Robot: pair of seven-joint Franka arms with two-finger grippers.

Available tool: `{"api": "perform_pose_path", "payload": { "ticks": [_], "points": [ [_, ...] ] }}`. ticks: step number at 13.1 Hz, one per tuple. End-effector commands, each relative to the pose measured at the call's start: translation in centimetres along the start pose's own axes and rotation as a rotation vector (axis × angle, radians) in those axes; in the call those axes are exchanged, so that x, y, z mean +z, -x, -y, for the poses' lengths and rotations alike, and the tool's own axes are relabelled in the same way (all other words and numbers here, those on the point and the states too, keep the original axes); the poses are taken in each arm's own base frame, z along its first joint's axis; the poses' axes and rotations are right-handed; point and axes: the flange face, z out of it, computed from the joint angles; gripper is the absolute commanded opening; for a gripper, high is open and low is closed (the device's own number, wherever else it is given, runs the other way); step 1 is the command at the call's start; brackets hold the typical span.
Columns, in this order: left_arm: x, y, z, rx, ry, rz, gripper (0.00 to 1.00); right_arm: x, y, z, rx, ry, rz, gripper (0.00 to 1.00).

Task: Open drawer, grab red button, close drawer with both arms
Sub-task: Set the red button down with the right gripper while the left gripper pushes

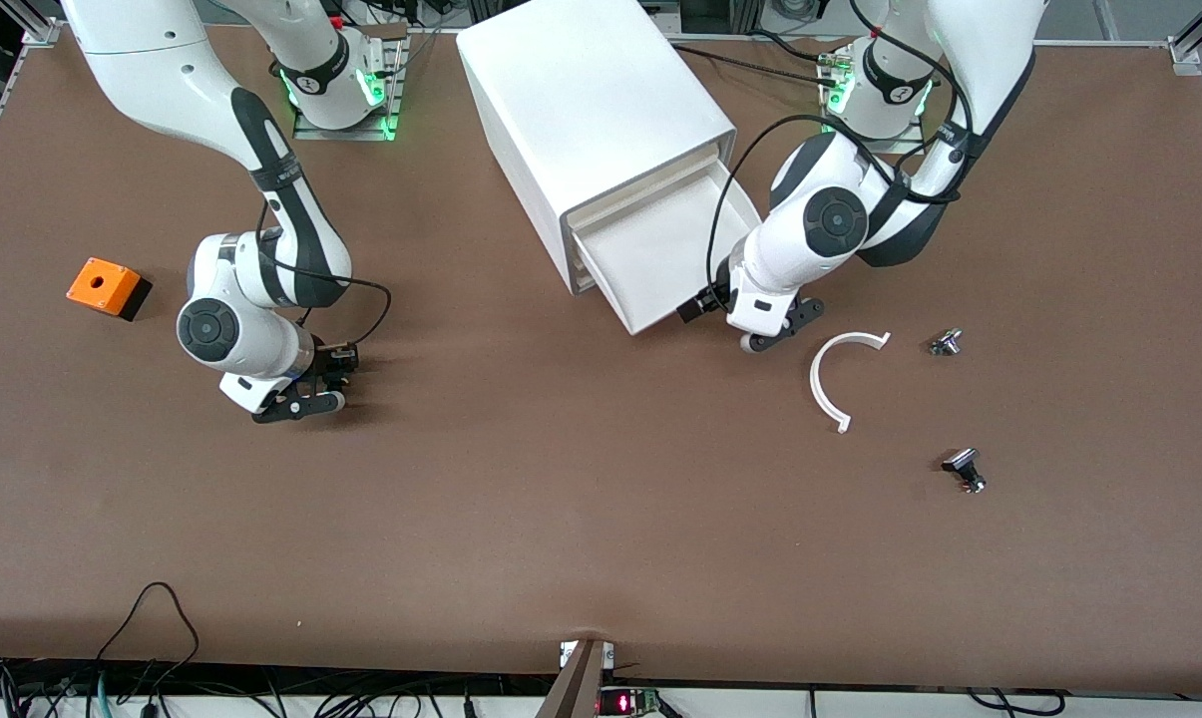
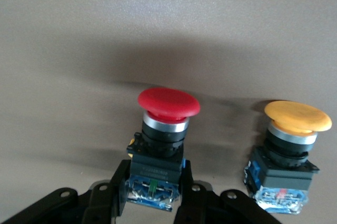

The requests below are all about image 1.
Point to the black-headed switch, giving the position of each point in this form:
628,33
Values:
962,462

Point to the white curved plastic arc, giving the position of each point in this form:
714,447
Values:
816,384

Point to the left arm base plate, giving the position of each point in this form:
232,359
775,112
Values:
875,147

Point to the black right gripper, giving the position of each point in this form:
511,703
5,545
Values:
331,361

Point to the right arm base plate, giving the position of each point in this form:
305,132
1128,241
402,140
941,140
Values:
346,134

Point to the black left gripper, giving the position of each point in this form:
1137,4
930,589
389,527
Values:
708,302

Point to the small silver switch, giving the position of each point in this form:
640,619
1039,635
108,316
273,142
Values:
945,342

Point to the red digit display device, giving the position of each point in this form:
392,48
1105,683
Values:
625,703

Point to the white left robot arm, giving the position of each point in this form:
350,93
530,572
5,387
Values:
830,224

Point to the orange box with hole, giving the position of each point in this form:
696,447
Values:
102,282

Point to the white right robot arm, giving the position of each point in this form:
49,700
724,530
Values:
241,329

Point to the white drawer cabinet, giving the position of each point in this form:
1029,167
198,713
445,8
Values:
591,110

